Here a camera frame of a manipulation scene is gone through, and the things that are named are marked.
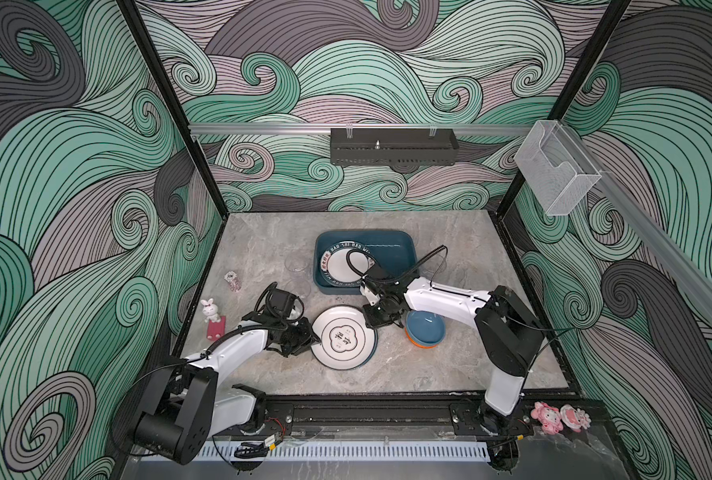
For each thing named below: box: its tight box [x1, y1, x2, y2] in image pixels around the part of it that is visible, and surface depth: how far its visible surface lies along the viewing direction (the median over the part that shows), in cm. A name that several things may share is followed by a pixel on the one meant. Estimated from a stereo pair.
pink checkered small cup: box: [224, 270, 241, 292], surface depth 97 cm
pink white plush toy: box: [560, 404, 592, 433], surface depth 73 cm
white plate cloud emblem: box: [311, 305, 379, 371], surface depth 87 cm
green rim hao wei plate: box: [320, 240, 377, 288], surface depth 102 cm
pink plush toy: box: [530, 401, 563, 435], surface depth 73 cm
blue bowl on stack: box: [405, 310, 447, 347], surface depth 81 cm
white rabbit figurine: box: [200, 298, 221, 323], surface depth 87 cm
